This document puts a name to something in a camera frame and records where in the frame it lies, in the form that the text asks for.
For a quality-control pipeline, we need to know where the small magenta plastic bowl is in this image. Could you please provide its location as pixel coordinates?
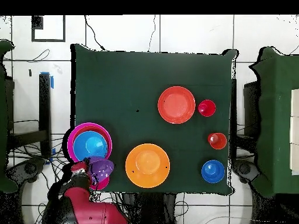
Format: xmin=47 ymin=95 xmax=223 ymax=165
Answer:
xmin=89 ymin=175 xmax=110 ymax=191

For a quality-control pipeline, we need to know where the orange plastic bowl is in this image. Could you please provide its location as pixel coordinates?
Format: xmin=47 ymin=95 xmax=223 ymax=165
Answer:
xmin=124 ymin=142 xmax=171 ymax=189

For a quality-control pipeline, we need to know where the black floor cable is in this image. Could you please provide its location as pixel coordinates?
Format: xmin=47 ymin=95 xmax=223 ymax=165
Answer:
xmin=84 ymin=15 xmax=108 ymax=51

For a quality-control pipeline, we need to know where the red plastic cup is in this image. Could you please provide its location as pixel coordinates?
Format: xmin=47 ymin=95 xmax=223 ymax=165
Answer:
xmin=197 ymin=99 xmax=217 ymax=117

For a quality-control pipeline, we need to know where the orange plastic cup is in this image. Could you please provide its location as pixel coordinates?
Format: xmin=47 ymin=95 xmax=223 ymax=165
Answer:
xmin=207 ymin=132 xmax=228 ymax=151

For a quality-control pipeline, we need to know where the dark green table cloth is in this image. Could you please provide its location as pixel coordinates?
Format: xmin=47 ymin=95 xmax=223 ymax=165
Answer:
xmin=70 ymin=43 xmax=239 ymax=195

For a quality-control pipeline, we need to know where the small dark blue bowl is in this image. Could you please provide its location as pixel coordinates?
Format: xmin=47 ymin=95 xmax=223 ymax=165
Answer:
xmin=201 ymin=159 xmax=225 ymax=184

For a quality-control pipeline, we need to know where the light blue plastic bowl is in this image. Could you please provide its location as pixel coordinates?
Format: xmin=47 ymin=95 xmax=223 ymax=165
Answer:
xmin=72 ymin=130 xmax=109 ymax=162

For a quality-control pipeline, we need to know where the purple plastic bowl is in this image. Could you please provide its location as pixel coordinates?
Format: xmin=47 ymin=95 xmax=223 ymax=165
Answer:
xmin=87 ymin=156 xmax=115 ymax=186

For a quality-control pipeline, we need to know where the neighbouring green cloth table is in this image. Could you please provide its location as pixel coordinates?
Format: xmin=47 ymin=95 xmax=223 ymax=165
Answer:
xmin=248 ymin=46 xmax=299 ymax=199
xmin=0 ymin=39 xmax=16 ymax=193

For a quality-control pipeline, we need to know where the white panel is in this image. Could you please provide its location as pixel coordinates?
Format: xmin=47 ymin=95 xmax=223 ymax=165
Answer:
xmin=289 ymin=88 xmax=299 ymax=176

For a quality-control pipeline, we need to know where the large magenta plastic bowl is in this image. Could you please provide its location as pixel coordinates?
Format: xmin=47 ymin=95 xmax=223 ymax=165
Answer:
xmin=67 ymin=122 xmax=113 ymax=164

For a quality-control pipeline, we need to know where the orange-red plastic bowl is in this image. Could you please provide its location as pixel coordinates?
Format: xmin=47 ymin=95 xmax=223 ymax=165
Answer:
xmin=72 ymin=125 xmax=110 ymax=142
xmin=157 ymin=86 xmax=196 ymax=125

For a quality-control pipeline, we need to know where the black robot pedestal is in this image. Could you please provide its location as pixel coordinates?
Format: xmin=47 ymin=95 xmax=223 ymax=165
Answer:
xmin=121 ymin=192 xmax=177 ymax=224

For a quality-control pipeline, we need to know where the black stand frame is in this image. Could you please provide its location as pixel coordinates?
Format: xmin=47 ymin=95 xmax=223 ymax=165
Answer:
xmin=6 ymin=72 xmax=53 ymax=158

